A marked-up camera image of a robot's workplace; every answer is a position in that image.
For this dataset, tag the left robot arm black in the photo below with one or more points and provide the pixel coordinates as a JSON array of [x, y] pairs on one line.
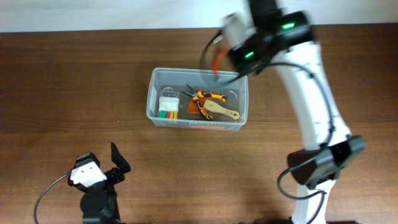
[[99, 204]]

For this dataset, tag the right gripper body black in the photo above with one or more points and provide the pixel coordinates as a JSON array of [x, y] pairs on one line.
[[248, 55]]

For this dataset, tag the clear box of coloured bits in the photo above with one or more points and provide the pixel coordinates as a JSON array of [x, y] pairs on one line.
[[169, 101]]

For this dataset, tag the orange perforated strip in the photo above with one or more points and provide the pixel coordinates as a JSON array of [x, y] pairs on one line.
[[210, 126]]

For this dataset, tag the orange black long-nose pliers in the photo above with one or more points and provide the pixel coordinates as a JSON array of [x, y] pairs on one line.
[[198, 97]]

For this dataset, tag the clear plastic container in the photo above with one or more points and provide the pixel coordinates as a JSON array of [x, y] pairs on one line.
[[178, 78]]

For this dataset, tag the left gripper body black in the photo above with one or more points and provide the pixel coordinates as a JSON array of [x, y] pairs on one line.
[[115, 176]]

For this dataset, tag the orange scraper wooden handle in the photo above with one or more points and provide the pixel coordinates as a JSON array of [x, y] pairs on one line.
[[208, 106]]

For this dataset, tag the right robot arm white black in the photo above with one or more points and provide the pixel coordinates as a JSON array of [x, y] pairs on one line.
[[288, 43]]

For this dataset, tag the small red-handled cutters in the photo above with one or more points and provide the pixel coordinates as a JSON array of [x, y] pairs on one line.
[[218, 54]]

